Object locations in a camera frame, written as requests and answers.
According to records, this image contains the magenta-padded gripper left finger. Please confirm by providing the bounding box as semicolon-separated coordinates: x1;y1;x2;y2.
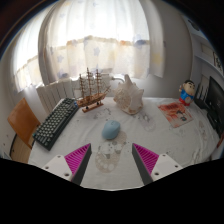
41;143;93;186

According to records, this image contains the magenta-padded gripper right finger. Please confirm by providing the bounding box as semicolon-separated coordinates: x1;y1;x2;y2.
131;143;184;186

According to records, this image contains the light blue computer mouse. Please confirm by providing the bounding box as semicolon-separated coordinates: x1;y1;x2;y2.
101;119;122;141

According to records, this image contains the white printed tablecloth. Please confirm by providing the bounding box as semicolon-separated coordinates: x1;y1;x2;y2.
28;96;221;191

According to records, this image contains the black keyboard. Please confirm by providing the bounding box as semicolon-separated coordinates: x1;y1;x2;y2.
32;97;80;151

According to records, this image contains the wooden model sailing ship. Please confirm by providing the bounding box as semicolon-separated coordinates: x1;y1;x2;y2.
75;67;112;114

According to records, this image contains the large white conch shell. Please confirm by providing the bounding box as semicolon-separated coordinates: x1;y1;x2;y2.
112;74;145;116

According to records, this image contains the wooden chair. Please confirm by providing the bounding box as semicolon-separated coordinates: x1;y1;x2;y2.
7;97;42;164

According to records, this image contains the white radiator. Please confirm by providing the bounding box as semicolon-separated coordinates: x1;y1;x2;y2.
35;71;126;114

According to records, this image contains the cartoon boy figurine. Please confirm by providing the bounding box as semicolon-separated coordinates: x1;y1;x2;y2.
178;79;197;107

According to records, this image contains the black router with antennas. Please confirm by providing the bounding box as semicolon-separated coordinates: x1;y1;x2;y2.
194;81;211;110

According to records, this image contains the black monitor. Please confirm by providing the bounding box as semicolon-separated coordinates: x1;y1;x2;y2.
206;75;224;136

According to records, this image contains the white star-print curtain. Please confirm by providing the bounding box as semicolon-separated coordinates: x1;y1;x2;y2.
13;0;166;93

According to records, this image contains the white shelf unit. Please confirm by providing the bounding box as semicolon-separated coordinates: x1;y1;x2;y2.
186;19;224;81

